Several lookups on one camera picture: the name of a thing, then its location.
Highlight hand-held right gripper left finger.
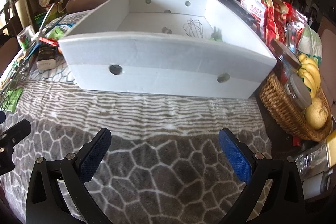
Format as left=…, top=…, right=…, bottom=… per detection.
left=25, top=127, right=112, bottom=224

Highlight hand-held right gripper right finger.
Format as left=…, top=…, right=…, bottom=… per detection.
left=219, top=128, right=306, bottom=224

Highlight white cardboard box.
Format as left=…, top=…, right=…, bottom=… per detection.
left=57, top=0, right=278, bottom=100

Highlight dark green packet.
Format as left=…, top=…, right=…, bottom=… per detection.
left=1, top=88, right=24, bottom=112

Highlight wicker basket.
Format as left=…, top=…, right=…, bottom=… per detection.
left=259, top=73, right=333, bottom=142

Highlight wooden chair brown seat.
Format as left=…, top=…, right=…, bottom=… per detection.
left=0, top=0, right=30, bottom=69

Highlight dark box white label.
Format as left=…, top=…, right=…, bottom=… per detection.
left=36, top=45, right=57, bottom=71

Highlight clear plastic jar green label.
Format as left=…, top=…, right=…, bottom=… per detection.
left=17, top=25, right=37, bottom=51

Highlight red plastic grater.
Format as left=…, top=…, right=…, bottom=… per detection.
left=39, top=36, right=59, bottom=46

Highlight grey lidded clear jar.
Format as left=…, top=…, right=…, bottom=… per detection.
left=286, top=73, right=313, bottom=109

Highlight yellow pear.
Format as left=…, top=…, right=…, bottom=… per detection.
left=304, top=97, right=329, bottom=130

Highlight green bag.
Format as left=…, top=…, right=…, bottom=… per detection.
left=34, top=11, right=51, bottom=27

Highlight brown lidded glass jar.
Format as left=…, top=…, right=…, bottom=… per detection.
left=270, top=39, right=303, bottom=83

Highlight white and blue wipes packet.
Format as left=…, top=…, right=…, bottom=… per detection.
left=56, top=22, right=76, bottom=30

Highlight grey scissor tongs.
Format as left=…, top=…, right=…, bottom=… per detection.
left=38, top=2, right=57, bottom=31

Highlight bunch of bananas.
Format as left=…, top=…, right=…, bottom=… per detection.
left=298, top=53, right=322, bottom=98

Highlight steel balloon whisk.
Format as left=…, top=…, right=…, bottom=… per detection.
left=183, top=19, right=205, bottom=38

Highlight white plastic bag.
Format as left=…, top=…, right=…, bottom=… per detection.
left=298, top=27, right=322, bottom=60

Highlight red snack bag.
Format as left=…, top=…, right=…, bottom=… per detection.
left=239, top=0, right=266, bottom=31
left=260, top=0, right=308, bottom=44

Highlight dark flat device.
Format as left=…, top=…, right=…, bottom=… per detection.
left=220, top=0, right=257, bottom=28

